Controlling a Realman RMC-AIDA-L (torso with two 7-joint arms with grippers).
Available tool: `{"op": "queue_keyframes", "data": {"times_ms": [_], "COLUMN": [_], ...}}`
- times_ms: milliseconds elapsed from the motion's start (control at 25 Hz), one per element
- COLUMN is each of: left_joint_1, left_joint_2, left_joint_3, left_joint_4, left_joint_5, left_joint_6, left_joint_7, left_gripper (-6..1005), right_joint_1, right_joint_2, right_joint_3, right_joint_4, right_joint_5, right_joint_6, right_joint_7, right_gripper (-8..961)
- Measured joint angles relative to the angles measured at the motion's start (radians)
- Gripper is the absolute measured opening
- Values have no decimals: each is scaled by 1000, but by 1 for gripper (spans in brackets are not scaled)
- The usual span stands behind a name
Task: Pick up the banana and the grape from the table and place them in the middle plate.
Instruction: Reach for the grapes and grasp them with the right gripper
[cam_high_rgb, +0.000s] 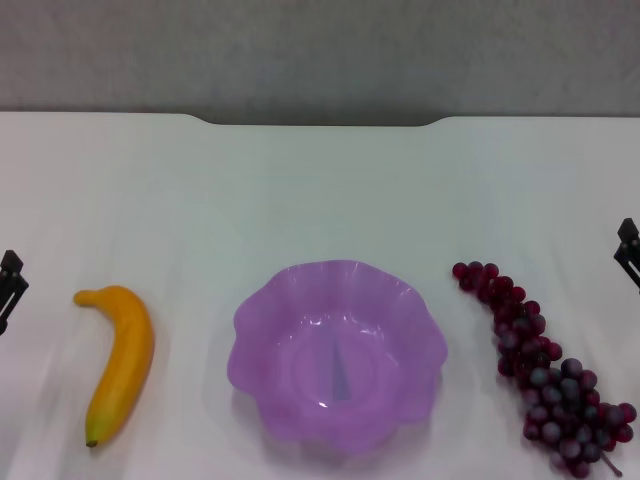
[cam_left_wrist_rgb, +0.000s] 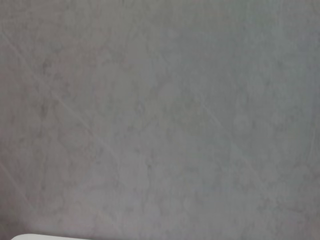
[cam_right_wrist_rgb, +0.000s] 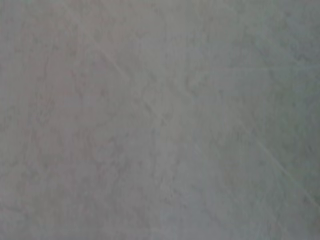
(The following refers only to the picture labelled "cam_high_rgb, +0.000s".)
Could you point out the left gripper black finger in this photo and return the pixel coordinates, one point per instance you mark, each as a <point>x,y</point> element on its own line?
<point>11,285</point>

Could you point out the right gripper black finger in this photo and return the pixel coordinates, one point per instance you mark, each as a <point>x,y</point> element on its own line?
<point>631,250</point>

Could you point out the yellow plastic banana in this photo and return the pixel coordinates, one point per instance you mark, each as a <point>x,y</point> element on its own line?
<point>122,350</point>

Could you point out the dark red grape bunch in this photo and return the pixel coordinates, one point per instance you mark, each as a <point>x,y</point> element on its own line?
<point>545,380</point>

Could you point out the purple wavy plastic bowl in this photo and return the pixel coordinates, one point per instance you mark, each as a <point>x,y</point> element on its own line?
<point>300,345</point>

